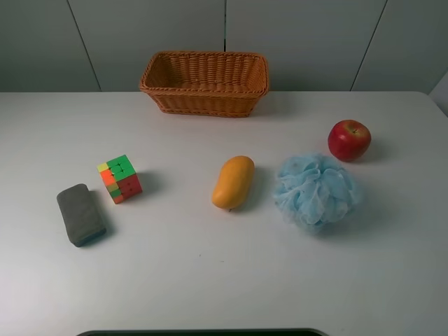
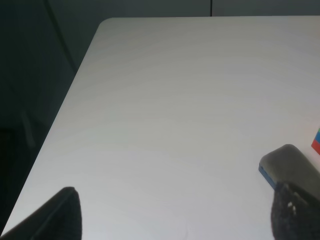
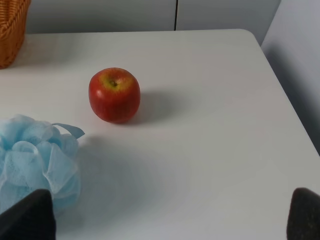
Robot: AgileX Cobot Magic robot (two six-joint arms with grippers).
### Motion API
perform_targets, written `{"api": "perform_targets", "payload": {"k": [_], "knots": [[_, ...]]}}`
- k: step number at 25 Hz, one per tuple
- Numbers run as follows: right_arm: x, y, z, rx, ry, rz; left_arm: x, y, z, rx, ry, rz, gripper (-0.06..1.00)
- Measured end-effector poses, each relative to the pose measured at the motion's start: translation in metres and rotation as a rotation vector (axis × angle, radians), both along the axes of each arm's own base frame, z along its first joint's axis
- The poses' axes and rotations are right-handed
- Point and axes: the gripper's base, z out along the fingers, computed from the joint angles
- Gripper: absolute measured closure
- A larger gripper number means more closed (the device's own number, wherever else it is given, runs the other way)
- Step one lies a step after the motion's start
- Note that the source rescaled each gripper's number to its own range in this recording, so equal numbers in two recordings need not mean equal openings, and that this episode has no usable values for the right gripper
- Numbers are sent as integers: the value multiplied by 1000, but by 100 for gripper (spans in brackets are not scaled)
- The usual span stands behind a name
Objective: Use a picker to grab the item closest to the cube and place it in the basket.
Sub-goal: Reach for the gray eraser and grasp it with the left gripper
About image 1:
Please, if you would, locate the orange wicker basket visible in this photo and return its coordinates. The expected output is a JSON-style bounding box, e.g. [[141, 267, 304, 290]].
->
[[139, 51, 270, 118]]

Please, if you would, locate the multicoloured puzzle cube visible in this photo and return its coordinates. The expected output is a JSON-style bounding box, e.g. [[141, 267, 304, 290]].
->
[[97, 155, 143, 204]]

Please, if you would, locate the yellow mango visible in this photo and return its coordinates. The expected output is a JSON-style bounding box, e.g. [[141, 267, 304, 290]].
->
[[211, 155, 255, 210]]

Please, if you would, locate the blue mesh bath sponge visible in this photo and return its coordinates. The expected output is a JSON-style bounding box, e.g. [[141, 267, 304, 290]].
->
[[273, 154, 362, 233]]

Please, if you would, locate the red apple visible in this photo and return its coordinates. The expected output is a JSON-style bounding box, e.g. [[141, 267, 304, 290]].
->
[[328, 120, 372, 162]]

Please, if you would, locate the dark device edge at bottom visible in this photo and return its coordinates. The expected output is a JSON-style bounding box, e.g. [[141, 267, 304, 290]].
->
[[78, 328, 326, 336]]

